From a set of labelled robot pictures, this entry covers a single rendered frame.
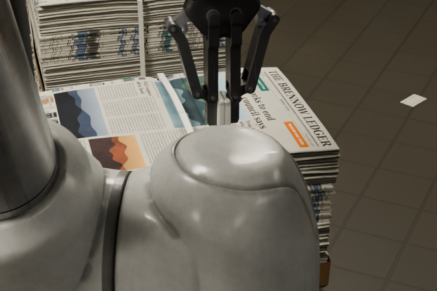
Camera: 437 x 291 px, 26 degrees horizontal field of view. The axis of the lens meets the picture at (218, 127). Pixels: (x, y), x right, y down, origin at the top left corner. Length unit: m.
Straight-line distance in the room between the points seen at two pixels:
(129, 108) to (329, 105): 2.40
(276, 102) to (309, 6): 3.31
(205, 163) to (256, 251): 0.09
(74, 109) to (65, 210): 0.58
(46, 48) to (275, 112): 0.58
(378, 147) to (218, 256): 2.66
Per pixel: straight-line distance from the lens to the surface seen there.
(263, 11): 1.06
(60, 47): 1.79
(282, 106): 1.37
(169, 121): 1.33
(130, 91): 1.42
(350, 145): 3.44
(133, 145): 1.27
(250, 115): 1.34
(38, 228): 0.80
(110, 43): 1.80
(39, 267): 0.82
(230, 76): 1.07
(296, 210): 0.83
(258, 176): 0.81
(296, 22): 4.48
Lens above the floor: 1.69
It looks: 29 degrees down
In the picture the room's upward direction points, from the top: straight up
